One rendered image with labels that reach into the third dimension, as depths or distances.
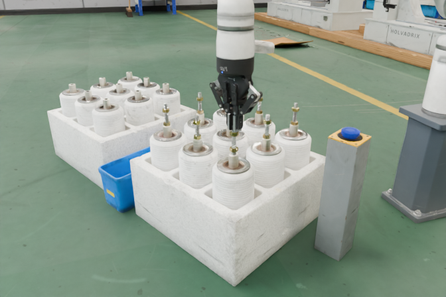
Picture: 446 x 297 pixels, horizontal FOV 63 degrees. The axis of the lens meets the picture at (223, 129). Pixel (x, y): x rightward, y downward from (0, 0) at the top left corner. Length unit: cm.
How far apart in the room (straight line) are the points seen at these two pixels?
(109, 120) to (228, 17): 62
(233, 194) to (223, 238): 10
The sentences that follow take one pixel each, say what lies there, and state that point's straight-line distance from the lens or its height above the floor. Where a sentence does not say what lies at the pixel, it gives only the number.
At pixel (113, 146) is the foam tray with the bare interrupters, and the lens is 118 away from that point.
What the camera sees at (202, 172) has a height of 21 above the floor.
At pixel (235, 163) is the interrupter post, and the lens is 81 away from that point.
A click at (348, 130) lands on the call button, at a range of 84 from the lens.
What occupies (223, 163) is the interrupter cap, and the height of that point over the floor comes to 25.
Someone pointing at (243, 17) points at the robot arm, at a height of 57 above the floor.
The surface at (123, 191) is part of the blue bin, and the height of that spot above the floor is 7.
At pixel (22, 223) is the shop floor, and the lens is 120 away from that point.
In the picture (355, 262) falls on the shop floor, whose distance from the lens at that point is 100.
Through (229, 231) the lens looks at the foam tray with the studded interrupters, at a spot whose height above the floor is 15.
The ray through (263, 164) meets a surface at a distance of 87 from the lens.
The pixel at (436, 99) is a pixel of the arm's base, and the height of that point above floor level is 35.
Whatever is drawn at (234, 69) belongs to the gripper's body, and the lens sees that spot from 70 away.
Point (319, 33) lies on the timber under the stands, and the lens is 415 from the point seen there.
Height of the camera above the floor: 65
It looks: 23 degrees down
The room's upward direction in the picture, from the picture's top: straight up
